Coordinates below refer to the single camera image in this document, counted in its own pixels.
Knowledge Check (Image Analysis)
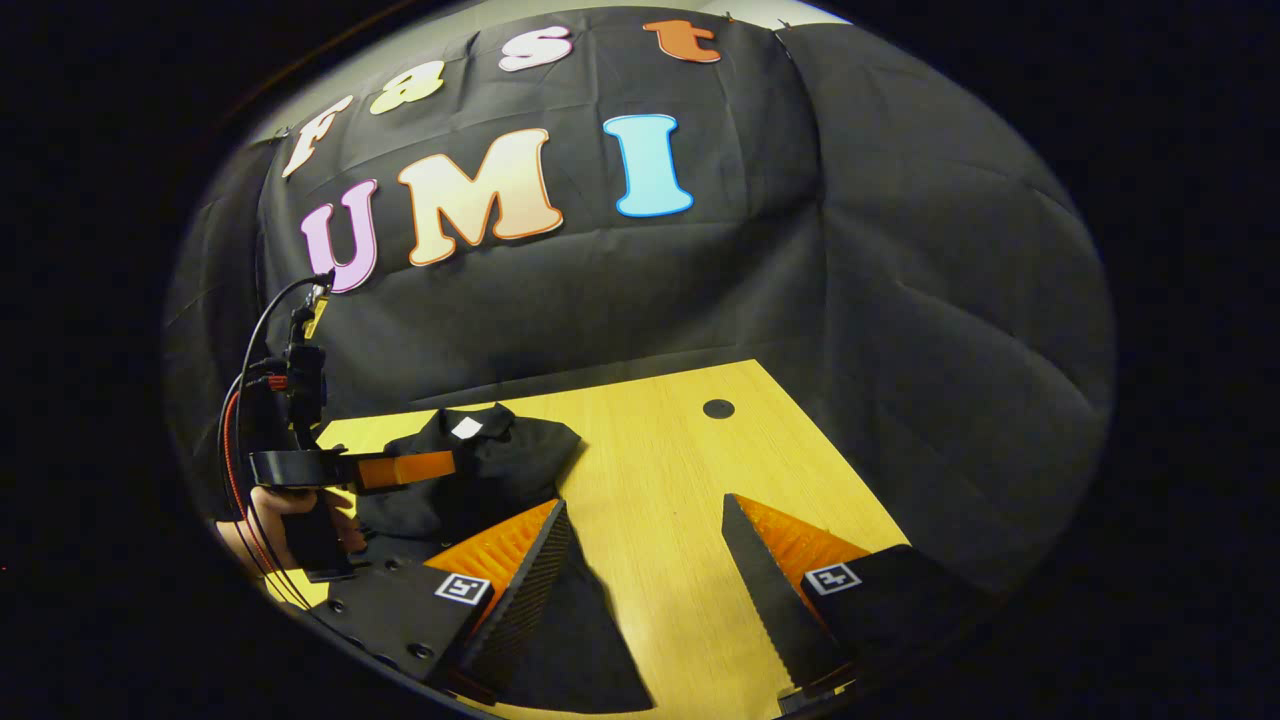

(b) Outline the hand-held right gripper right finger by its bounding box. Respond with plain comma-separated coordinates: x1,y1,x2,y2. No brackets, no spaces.
722,492,991,703

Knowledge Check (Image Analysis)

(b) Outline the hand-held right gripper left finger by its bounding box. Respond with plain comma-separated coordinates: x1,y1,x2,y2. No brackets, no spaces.
310,498,573,701

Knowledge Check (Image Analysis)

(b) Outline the black button shirt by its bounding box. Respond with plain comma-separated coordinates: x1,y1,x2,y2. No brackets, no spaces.
355,403,656,714

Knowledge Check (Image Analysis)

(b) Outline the black backdrop cloth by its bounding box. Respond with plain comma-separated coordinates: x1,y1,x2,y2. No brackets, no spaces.
165,5,1116,601

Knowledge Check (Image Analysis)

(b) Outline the red gripper cable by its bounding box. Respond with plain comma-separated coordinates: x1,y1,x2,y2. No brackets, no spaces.
220,372,293,591

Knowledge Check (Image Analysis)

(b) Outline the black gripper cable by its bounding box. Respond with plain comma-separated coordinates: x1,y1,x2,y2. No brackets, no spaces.
235,272,336,611

